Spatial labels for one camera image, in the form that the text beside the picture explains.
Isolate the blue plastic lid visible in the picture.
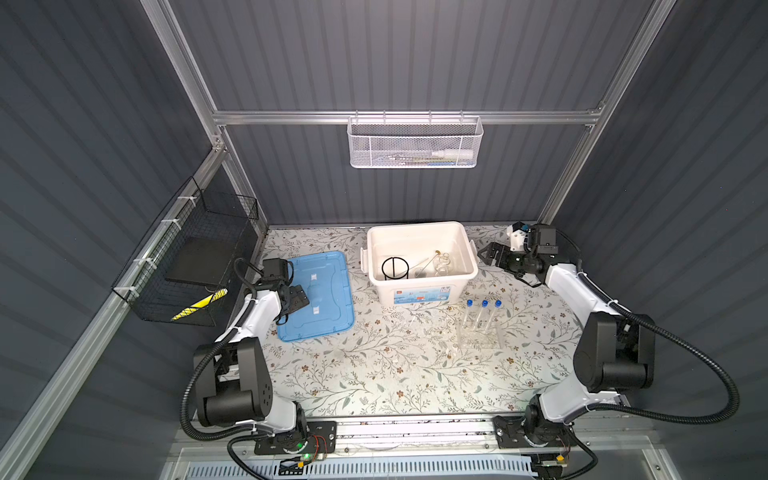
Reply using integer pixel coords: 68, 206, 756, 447
277, 251, 355, 342

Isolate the clear glass flask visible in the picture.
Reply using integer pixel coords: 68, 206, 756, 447
432, 252, 453, 276

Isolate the thin wire test tube brush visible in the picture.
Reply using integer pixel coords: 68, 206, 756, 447
409, 254, 437, 278

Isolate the black wire basket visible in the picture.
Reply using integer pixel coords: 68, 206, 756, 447
112, 179, 259, 327

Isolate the white plastic storage bin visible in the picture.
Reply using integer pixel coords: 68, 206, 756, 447
360, 221, 479, 307

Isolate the white bottle in basket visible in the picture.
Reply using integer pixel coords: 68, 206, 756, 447
430, 149, 475, 162

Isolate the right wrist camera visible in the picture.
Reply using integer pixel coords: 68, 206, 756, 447
506, 221, 530, 252

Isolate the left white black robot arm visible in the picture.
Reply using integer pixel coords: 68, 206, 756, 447
180, 258, 309, 445

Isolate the white wire mesh basket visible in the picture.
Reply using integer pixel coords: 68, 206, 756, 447
346, 114, 484, 169

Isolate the blue capped test tube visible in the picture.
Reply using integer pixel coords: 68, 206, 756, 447
485, 300, 503, 332
459, 299, 475, 336
473, 299, 489, 330

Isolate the clear test tube rack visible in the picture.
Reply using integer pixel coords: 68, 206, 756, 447
457, 319, 504, 352

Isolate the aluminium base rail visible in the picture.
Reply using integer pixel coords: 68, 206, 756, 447
173, 413, 661, 463

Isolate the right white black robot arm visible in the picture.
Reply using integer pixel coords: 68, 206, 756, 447
477, 222, 740, 447

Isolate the black wire ring stand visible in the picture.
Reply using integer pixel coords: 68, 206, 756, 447
380, 256, 410, 281

